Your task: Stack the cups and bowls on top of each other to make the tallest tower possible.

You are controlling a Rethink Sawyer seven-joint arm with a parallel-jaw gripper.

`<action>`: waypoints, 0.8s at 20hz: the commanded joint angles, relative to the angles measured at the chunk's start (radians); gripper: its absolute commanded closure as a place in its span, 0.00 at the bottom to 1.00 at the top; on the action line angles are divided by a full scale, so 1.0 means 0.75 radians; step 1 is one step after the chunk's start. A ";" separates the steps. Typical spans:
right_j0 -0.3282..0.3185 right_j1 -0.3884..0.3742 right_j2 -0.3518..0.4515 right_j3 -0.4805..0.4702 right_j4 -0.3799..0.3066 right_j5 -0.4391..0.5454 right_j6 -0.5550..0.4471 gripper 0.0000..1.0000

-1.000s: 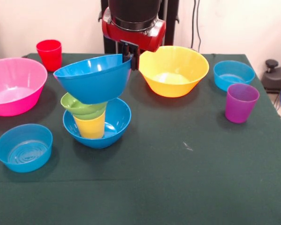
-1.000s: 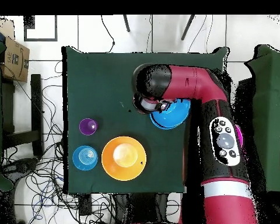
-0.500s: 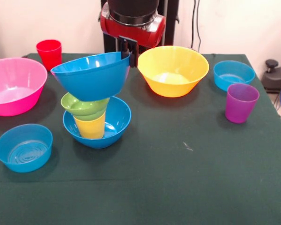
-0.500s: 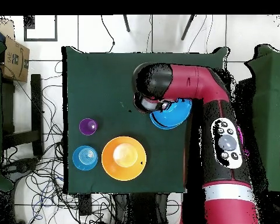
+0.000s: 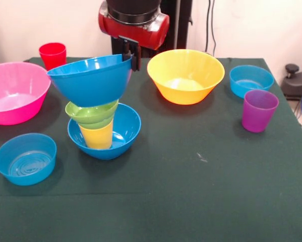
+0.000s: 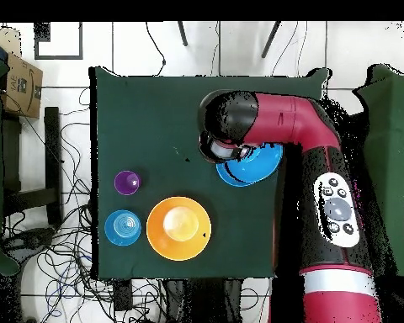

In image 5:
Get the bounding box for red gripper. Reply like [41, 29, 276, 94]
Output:
[98, 2, 170, 73]

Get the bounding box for blue plastic bowl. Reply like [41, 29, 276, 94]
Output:
[67, 102, 142, 160]
[46, 53, 134, 108]

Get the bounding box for green plastic bowl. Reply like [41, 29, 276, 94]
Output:
[65, 99, 119, 130]

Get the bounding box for yellow plastic cup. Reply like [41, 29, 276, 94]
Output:
[79, 119, 114, 149]

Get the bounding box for large pink plastic bowl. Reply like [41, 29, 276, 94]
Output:
[0, 62, 52, 126]

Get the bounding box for large orange plastic bowl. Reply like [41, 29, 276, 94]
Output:
[147, 49, 226, 105]

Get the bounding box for red plastic cup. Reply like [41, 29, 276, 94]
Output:
[38, 42, 67, 71]

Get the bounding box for translucent blue shallow bowl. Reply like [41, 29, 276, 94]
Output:
[229, 65, 275, 99]
[0, 133, 57, 187]

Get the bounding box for dark green table cloth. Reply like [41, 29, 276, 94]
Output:
[0, 56, 302, 242]

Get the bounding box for purple plastic cup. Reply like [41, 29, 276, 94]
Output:
[241, 89, 280, 134]

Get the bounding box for dark grey clamp device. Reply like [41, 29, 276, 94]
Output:
[281, 64, 302, 101]

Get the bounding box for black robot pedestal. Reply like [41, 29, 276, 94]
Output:
[110, 0, 193, 58]

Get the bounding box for black wall cable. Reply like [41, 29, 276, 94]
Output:
[205, 0, 217, 55]

